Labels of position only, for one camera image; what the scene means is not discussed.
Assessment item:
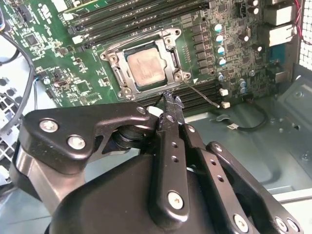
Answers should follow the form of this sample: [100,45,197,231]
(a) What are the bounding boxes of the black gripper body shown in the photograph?
[45,126,244,234]

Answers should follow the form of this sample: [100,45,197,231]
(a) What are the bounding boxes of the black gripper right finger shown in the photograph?
[173,95,305,234]

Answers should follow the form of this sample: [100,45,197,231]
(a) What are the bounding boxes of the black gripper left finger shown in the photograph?
[9,91,192,224]

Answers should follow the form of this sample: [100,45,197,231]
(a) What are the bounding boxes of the metal locking lever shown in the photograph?
[184,80,221,108]
[103,23,178,53]

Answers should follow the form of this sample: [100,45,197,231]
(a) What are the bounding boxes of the metal socket cover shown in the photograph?
[111,36,187,96]

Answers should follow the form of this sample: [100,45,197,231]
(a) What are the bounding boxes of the silver CPU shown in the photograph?
[124,47,166,87]

